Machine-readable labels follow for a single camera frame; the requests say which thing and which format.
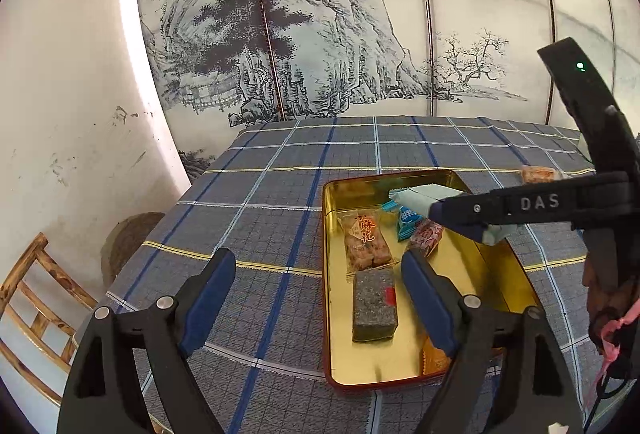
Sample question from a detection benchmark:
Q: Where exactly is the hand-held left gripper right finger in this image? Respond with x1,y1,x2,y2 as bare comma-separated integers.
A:
401,248,585,434

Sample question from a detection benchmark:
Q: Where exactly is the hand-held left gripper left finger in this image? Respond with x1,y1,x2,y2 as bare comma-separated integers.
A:
56,248,237,434

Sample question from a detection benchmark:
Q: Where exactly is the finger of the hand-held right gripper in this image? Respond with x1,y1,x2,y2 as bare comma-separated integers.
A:
450,223,491,245
427,179,582,229

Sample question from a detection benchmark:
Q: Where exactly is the red and gold tin box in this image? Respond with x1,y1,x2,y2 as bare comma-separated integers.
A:
321,168,545,389

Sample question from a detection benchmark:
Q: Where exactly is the pink snack packet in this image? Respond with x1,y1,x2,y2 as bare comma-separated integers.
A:
406,219,447,261

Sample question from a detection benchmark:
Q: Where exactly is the grey sesame block red label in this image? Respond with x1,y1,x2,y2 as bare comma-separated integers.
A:
351,267,402,345

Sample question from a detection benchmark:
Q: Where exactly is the white snack packet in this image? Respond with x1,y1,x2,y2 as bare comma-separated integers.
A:
384,183,508,245

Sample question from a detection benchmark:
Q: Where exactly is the orange yellow snack packet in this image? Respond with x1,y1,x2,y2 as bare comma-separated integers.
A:
421,333,452,376

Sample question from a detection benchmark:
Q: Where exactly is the small blue snack packet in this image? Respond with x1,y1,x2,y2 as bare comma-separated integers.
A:
396,205,427,243

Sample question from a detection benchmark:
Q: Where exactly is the clear orange fried-dough packet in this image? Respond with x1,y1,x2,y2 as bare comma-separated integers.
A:
336,210,394,273

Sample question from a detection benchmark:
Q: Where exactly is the person's right hand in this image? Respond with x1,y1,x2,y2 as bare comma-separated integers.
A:
582,256,640,350

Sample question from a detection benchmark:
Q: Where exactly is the clear brown pastry packet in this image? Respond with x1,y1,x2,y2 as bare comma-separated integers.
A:
517,165,565,185

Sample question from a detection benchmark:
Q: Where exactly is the grey plaid tablecloth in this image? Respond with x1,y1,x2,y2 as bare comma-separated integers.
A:
101,115,640,434

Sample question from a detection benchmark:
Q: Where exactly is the round wooden stool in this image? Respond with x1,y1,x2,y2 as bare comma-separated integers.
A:
99,212,167,289

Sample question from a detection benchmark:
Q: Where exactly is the wooden chair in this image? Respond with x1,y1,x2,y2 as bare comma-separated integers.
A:
0,233,102,420

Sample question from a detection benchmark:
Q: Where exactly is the ink landscape folding screen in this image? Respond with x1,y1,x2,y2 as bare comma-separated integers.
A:
131,0,640,182

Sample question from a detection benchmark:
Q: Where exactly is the pink cord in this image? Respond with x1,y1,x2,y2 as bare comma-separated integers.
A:
594,301,640,415

